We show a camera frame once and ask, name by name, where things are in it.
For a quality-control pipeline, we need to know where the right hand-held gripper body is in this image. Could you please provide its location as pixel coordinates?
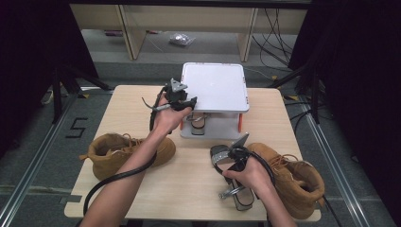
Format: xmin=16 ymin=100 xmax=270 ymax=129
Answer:
xmin=229 ymin=131 xmax=252 ymax=171

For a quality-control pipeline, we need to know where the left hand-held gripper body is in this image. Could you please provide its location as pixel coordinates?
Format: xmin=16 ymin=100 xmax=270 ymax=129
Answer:
xmin=164 ymin=78 xmax=188 ymax=111

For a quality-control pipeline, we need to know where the black rhinestone strap sandal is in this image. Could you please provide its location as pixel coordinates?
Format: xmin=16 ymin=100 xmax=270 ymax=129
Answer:
xmin=210 ymin=144 xmax=255 ymax=212
xmin=185 ymin=113 xmax=211 ymax=136

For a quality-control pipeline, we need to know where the white two-tier shoe rack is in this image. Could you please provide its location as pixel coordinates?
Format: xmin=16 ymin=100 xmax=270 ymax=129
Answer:
xmin=177 ymin=61 xmax=250 ymax=141

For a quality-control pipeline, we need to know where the tan suede lace-up boot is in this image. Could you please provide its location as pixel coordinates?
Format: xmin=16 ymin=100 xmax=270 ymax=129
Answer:
xmin=78 ymin=132 xmax=177 ymax=182
xmin=245 ymin=142 xmax=325 ymax=220

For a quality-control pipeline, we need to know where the person's left hand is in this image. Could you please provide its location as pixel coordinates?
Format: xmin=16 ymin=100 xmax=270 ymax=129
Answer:
xmin=153 ymin=94 xmax=192 ymax=136

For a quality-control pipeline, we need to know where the person's right hand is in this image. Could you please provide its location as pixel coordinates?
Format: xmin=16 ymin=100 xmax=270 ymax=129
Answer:
xmin=221 ymin=155 xmax=273 ymax=198

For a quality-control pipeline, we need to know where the clear plastic bag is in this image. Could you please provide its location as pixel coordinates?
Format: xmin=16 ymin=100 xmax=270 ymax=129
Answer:
xmin=168 ymin=32 xmax=197 ymax=47

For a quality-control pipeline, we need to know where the white shelving unit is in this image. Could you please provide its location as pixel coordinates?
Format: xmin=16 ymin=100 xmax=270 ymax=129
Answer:
xmin=69 ymin=3 xmax=308 ymax=62

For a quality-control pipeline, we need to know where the black metal stand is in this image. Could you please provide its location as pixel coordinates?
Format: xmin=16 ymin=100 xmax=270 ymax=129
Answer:
xmin=268 ymin=60 xmax=323 ymax=126
xmin=51 ymin=61 xmax=114 ymax=124

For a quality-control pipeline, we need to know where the black curtain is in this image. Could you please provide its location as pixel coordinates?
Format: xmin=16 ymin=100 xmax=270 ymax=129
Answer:
xmin=0 ymin=0 xmax=100 ymax=159
xmin=288 ymin=0 xmax=401 ymax=218

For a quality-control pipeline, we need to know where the right hand-held gripper black cable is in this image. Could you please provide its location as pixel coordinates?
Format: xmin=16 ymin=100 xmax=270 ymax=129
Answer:
xmin=242 ymin=150 xmax=343 ymax=227

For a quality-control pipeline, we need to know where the hand-held gripper black cable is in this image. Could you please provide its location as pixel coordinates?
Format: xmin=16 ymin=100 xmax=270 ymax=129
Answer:
xmin=242 ymin=150 xmax=343 ymax=227
xmin=82 ymin=86 xmax=167 ymax=217

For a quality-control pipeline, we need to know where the aluminium floor rail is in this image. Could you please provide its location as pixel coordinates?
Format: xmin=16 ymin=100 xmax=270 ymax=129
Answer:
xmin=0 ymin=94 xmax=79 ymax=227
xmin=79 ymin=85 xmax=114 ymax=93
xmin=299 ymin=97 xmax=372 ymax=227

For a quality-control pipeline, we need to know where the left hand-held gripper black cable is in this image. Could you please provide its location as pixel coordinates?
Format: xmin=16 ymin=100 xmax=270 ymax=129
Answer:
xmin=82 ymin=86 xmax=167 ymax=217

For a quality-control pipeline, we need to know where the white floor cable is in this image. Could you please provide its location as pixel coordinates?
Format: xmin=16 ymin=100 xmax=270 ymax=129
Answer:
xmin=41 ymin=89 xmax=56 ymax=107

